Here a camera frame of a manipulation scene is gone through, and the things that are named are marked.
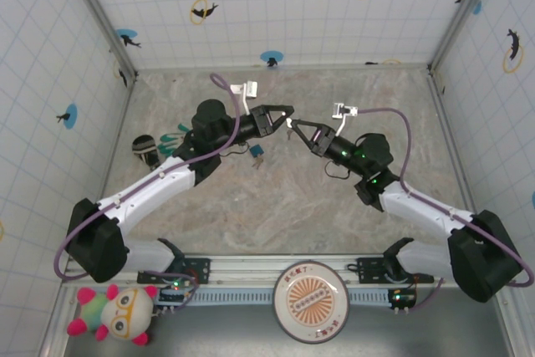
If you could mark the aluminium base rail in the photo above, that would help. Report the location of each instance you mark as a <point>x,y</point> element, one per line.
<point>259,265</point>

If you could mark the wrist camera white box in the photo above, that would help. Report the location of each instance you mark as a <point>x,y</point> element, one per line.
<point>250,89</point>
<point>344,111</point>

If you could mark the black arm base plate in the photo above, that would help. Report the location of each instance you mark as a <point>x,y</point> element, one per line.
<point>200,269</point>
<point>370,269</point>

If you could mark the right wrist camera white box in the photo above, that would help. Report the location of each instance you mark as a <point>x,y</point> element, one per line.
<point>344,111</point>

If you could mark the round plate orange sunburst print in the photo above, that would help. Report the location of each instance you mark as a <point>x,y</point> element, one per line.
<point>311,300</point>

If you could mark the panda plush toy with glasses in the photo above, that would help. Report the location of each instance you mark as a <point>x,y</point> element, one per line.
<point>121,315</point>

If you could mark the controller board with leds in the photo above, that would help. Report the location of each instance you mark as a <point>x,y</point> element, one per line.
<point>175,290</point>
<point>402,298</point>

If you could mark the black white striped object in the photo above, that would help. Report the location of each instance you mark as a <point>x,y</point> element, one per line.
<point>143,147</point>

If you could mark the aluminium table edge strip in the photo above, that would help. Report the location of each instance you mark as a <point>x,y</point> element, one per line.
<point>121,123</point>

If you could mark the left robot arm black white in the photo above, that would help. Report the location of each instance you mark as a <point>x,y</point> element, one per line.
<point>138,194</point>

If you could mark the aluminium corner post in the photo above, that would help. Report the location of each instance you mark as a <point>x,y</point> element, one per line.
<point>102,18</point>
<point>449,35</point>

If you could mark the blue padlock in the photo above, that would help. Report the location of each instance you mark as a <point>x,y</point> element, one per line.
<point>255,150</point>

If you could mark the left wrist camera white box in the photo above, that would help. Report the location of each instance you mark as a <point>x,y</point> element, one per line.
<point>250,89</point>

